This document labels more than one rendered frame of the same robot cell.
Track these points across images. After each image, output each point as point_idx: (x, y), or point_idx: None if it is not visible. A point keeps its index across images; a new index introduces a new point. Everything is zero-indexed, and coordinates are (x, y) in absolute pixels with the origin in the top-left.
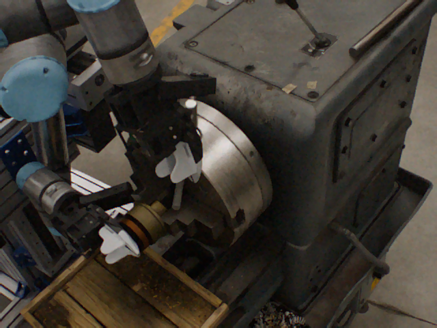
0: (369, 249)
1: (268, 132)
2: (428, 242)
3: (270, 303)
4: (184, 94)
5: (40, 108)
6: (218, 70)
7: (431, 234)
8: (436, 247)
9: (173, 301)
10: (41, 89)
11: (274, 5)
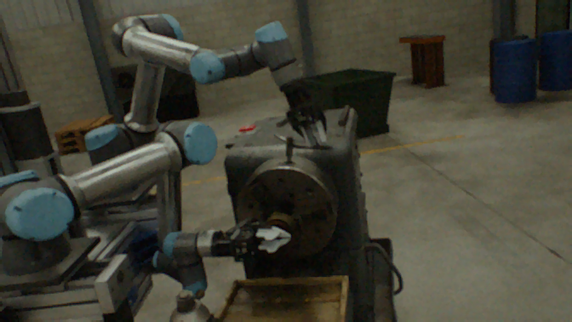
0: (381, 283)
1: (324, 159)
2: (397, 314)
3: None
4: (311, 95)
5: (206, 152)
6: (277, 145)
7: (396, 310)
8: (404, 315)
9: (310, 294)
10: (208, 137)
11: (277, 128)
